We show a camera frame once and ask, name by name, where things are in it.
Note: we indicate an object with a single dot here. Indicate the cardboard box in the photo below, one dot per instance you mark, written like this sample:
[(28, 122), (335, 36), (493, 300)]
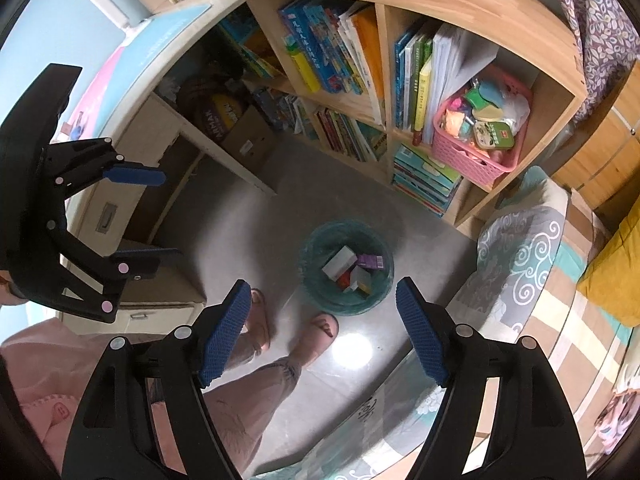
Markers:
[(250, 140)]

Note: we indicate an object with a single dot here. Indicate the grey swirl blanket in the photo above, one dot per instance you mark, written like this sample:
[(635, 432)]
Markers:
[(520, 245)]

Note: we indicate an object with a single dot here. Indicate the brown bag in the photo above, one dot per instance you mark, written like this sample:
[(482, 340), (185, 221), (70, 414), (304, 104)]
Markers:
[(210, 110)]

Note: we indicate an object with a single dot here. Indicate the yellow pillow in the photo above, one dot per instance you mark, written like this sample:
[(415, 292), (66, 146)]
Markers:
[(615, 270)]

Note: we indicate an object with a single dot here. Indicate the desk drawer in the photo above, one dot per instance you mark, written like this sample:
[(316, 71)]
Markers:
[(135, 210)]

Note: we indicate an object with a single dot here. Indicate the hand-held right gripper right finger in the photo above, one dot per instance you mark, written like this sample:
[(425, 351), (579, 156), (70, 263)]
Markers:
[(420, 330)]

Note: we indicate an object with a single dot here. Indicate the purple small box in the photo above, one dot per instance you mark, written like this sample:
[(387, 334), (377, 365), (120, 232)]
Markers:
[(367, 261)]

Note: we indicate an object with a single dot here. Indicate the stack of blue picture books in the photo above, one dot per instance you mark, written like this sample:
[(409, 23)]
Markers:
[(320, 50)]

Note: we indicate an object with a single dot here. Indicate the wooden cabinet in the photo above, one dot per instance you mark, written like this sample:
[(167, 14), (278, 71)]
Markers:
[(600, 160)]

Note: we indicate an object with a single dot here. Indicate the row of small storybooks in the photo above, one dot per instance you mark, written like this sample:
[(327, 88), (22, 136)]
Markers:
[(345, 132)]

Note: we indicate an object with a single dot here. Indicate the stack of white papers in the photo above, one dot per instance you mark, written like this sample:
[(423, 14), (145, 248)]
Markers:
[(460, 60)]

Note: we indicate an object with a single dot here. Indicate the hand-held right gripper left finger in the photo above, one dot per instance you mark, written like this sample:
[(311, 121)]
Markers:
[(225, 335)]

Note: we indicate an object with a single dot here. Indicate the teal trash bin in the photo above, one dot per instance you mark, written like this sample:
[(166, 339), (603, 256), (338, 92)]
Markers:
[(310, 280)]

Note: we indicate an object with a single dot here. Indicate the person's leg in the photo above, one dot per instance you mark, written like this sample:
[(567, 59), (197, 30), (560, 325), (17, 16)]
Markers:
[(250, 410)]

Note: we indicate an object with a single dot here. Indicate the pink slipper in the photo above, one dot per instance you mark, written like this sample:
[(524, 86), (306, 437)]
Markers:
[(257, 320), (315, 340)]

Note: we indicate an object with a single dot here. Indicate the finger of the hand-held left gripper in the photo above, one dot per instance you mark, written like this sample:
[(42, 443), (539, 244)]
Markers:
[(135, 176), (145, 255)]

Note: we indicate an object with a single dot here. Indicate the person's pink robe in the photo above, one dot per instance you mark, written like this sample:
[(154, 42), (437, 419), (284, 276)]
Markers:
[(35, 370)]

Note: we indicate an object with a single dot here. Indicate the pile of small toys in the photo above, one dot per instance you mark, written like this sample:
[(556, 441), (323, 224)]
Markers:
[(490, 120)]

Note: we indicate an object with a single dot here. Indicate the pink plastic basket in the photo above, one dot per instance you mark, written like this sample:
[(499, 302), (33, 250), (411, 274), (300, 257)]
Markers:
[(460, 160)]

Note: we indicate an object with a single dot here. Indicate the stack of flat teal books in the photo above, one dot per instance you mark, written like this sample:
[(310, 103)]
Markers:
[(425, 180)]

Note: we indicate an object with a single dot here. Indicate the floral grey purple fabric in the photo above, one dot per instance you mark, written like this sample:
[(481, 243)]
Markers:
[(595, 35)]

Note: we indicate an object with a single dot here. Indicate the white desk lamp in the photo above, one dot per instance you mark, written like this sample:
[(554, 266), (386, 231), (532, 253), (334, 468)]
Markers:
[(102, 0)]

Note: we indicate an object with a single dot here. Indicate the row of green blue books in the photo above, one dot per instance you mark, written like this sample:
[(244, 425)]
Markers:
[(412, 85)]

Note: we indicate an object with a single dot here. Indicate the white desk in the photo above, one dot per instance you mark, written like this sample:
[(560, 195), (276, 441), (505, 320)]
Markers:
[(145, 130)]

